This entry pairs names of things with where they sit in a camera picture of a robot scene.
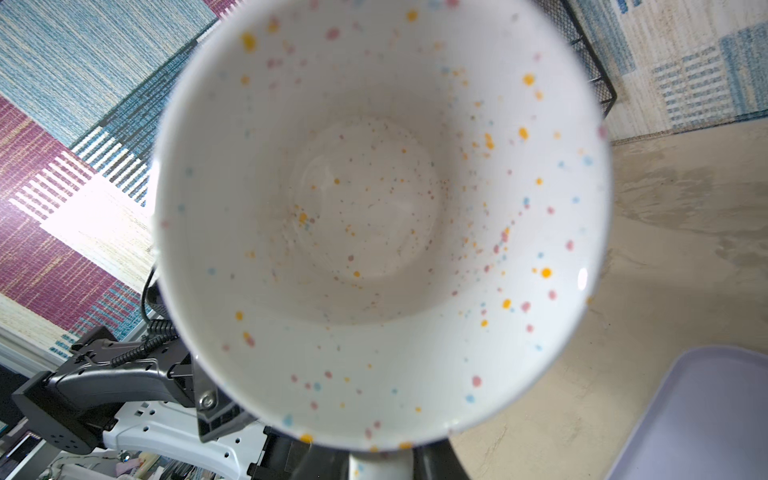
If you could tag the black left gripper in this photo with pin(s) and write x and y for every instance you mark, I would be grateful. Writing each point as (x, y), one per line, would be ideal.
(73, 406)

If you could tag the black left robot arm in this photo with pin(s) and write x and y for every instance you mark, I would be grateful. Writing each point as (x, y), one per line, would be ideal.
(170, 429)

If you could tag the lavender plastic tray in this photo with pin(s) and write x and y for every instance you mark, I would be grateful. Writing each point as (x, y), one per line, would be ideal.
(708, 420)

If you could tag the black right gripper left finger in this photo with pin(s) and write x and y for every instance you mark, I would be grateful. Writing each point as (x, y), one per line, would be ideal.
(284, 457)

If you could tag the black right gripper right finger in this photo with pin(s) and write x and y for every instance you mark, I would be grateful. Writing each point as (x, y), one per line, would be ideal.
(438, 461)

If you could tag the white speckled mug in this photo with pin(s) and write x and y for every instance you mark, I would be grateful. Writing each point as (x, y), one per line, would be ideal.
(379, 223)

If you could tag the black wire shelf rack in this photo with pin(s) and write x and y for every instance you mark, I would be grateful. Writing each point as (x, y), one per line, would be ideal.
(120, 145)

